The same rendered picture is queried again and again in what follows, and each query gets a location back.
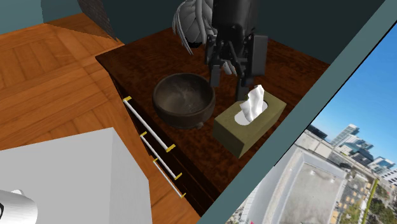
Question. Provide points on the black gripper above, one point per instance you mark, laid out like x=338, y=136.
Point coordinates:
x=235, y=18

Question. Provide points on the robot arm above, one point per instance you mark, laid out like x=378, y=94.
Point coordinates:
x=15, y=208

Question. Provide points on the grey leafy plant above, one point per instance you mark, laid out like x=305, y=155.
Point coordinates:
x=193, y=21

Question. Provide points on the dark brown bowl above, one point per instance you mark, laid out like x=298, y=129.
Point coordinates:
x=183, y=99

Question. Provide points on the olive green tissue box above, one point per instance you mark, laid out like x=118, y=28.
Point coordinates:
x=245, y=130

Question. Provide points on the dark wooden chest of drawers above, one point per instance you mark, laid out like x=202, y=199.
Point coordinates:
x=145, y=62

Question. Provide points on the window with city view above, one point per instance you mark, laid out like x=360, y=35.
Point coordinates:
x=341, y=161

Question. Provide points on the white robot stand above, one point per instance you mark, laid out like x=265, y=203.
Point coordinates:
x=86, y=173

